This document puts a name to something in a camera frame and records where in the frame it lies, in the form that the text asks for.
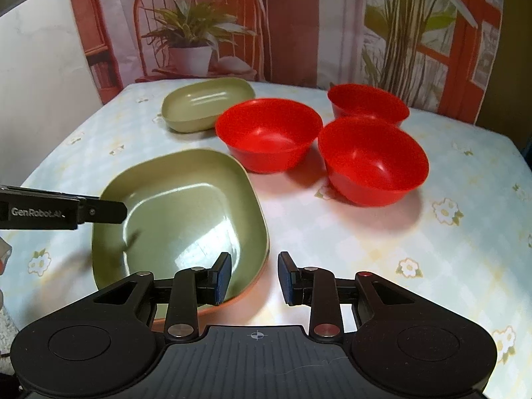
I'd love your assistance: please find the printed backdrop cloth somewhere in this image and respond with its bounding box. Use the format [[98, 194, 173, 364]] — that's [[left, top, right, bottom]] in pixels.
[[68, 0, 505, 124]]

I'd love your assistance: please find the small green oval dish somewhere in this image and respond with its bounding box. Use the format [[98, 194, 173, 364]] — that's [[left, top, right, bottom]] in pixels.
[[161, 77, 256, 134]]

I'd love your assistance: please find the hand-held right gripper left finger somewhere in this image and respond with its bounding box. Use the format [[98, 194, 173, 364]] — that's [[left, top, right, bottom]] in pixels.
[[85, 252, 233, 340]]

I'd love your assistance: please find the floral checkered tablecloth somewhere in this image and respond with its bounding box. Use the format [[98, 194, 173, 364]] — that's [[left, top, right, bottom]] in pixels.
[[0, 79, 532, 383]]

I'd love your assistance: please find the red plastic bowl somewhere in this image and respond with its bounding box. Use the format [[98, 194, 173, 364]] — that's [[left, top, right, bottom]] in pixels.
[[328, 83, 411, 130], [318, 116, 430, 208], [215, 97, 324, 174]]

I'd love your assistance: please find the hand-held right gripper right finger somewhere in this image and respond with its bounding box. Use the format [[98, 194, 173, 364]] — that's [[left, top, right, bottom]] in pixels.
[[277, 251, 421, 340]]

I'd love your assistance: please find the large green square plate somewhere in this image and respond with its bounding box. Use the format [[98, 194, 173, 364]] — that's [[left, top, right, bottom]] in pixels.
[[91, 148, 271, 327]]

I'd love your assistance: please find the olive green cloth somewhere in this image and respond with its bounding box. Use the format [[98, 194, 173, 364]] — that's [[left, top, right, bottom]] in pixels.
[[474, 0, 532, 144]]

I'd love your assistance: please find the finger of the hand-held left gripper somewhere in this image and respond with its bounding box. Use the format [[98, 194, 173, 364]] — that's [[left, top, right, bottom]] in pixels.
[[62, 192, 128, 225]]

